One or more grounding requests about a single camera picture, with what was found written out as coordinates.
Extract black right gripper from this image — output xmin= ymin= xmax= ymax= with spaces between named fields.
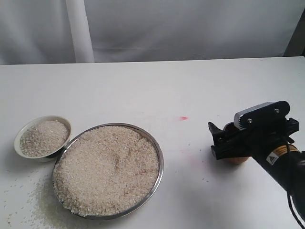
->
xmin=208 ymin=118 xmax=299 ymax=157

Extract brown wooden cup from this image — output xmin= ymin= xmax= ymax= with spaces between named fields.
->
xmin=211 ymin=122 xmax=250 ymax=165

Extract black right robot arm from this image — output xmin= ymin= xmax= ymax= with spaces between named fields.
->
xmin=208 ymin=118 xmax=305 ymax=228

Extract rice in steel tray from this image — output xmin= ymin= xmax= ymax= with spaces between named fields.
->
xmin=52 ymin=125 xmax=160 ymax=217

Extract white rice grains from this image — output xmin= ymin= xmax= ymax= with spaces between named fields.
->
xmin=20 ymin=120 xmax=70 ymax=157

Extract white ceramic bowl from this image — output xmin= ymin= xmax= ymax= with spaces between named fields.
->
xmin=14 ymin=115 xmax=71 ymax=162

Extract spilled rice grains on table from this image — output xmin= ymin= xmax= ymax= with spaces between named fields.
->
xmin=0 ymin=165 xmax=88 ymax=229

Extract round steel tray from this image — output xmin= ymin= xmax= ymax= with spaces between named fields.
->
xmin=51 ymin=122 xmax=164 ymax=221

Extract white backdrop curtain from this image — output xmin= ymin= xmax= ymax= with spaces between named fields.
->
xmin=0 ymin=0 xmax=305 ymax=64

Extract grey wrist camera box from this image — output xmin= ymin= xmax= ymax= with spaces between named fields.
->
xmin=234 ymin=101 xmax=290 ymax=130

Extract black cable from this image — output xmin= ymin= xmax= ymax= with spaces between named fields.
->
xmin=282 ymin=135 xmax=305 ymax=227

